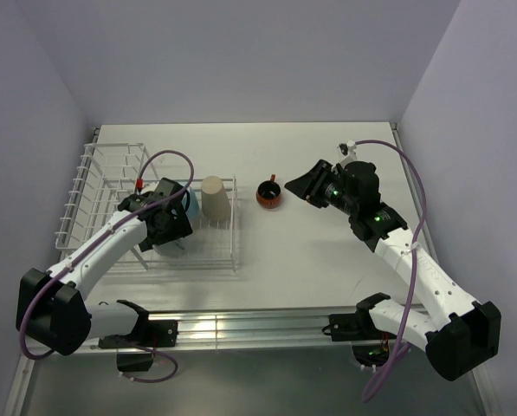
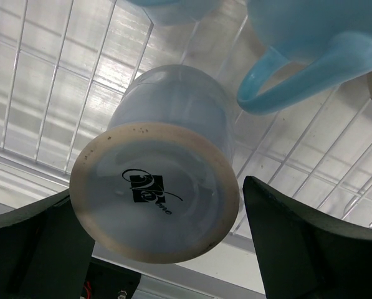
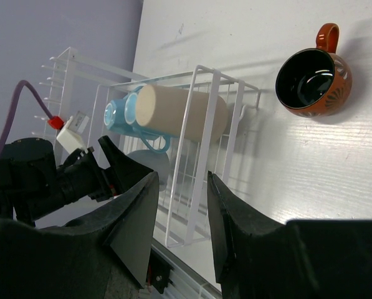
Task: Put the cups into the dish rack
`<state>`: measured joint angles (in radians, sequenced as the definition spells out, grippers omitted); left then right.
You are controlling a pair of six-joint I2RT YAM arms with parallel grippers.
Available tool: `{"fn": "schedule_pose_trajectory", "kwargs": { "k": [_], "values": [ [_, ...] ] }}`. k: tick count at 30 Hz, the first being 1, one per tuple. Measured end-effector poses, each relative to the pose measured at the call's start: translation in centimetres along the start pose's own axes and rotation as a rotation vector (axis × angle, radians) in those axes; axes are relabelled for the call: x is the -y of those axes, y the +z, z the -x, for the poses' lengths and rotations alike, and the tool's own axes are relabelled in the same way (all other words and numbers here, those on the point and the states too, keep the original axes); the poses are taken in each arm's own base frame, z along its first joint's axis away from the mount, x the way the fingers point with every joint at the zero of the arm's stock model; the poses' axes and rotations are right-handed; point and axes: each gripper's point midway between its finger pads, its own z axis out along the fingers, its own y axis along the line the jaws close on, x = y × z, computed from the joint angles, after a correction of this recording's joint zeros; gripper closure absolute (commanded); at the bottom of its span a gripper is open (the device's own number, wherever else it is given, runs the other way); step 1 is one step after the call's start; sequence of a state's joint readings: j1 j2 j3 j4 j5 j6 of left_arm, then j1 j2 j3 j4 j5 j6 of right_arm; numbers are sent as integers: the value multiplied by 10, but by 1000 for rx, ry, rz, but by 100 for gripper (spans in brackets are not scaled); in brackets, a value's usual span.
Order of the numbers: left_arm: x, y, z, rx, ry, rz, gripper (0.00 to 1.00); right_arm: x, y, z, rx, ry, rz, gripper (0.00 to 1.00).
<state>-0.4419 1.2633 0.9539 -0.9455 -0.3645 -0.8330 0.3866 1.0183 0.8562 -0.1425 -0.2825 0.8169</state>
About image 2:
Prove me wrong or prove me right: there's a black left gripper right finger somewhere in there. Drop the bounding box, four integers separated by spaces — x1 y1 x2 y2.
242 176 372 298

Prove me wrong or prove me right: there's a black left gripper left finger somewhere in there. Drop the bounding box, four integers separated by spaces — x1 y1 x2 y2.
0 191 95 298

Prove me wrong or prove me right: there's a grey footed mug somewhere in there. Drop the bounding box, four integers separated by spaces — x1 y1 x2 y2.
69 65 240 264

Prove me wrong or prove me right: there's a light blue cream-lined mug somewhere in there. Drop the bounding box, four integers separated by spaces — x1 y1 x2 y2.
237 1 372 114

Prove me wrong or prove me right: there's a tall light blue mug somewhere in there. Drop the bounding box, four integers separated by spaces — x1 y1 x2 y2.
128 0 222 26

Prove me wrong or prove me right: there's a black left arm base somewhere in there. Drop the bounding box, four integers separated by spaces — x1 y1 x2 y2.
80 257 141 299

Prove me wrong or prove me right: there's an aluminium mounting rail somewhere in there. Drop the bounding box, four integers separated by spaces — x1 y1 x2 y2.
88 236 267 299

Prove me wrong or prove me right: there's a white wire dish rack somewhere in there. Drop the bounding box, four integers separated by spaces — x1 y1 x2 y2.
0 1 372 228

